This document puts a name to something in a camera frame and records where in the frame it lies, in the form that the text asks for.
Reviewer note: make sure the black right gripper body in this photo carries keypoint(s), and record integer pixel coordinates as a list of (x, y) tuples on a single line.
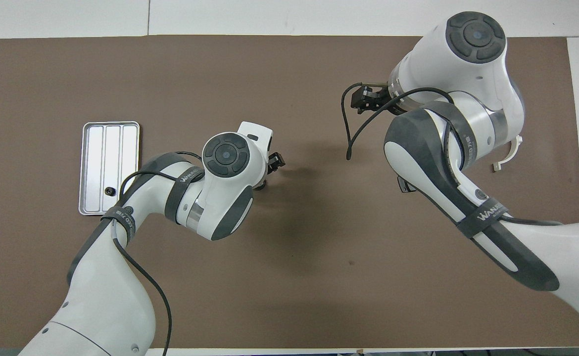
[(379, 96)]

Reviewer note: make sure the white semicircular bracket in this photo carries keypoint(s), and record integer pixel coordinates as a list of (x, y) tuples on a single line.
[(518, 144)]

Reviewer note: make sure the brown table mat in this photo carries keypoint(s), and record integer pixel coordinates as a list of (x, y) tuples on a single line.
[(289, 99)]

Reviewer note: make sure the dark grey brake pad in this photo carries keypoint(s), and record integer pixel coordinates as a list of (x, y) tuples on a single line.
[(404, 187)]

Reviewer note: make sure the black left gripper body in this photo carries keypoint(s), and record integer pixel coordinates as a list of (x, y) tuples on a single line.
[(275, 162)]

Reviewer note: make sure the small black bearing gear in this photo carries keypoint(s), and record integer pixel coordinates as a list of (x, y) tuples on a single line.
[(110, 191)]

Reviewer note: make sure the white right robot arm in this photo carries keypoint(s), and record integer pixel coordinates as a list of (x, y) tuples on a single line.
[(467, 74)]

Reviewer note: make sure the silver metal tray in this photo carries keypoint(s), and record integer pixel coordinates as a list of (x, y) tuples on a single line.
[(96, 163)]

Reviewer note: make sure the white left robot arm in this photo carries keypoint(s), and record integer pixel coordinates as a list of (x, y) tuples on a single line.
[(101, 306)]

